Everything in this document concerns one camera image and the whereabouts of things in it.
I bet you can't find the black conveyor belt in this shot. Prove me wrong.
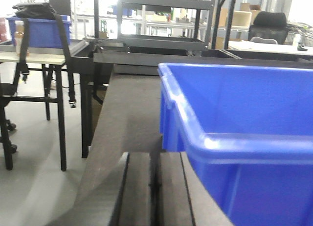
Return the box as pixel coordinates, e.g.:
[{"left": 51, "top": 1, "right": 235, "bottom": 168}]
[{"left": 51, "top": 72, "right": 231, "bottom": 226}]

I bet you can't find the small blue bin on table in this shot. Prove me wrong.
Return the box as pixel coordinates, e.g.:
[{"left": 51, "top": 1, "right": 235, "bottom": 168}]
[{"left": 6, "top": 15, "right": 71, "bottom": 48}]

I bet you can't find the cardboard box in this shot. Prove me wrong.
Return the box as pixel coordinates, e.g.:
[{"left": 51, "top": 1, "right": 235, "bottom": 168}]
[{"left": 219, "top": 3, "right": 261, "bottom": 27}]

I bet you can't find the black backpack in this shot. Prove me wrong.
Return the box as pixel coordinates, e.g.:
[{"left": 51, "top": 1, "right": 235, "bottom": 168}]
[{"left": 7, "top": 2, "right": 76, "bottom": 108}]

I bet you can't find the black metal shelf cart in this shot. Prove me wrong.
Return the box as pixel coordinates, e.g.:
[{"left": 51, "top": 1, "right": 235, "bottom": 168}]
[{"left": 116, "top": 0, "right": 216, "bottom": 51}]

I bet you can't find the black headrest office chair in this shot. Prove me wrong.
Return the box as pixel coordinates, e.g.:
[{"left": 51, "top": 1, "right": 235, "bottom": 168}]
[{"left": 248, "top": 11, "right": 289, "bottom": 45}]

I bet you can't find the white top table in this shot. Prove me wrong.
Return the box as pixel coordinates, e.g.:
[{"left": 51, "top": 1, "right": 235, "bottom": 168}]
[{"left": 0, "top": 39, "right": 91, "bottom": 172}]

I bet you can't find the large blue plastic bin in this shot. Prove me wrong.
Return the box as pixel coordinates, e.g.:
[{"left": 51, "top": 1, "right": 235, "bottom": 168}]
[{"left": 157, "top": 63, "right": 313, "bottom": 226}]

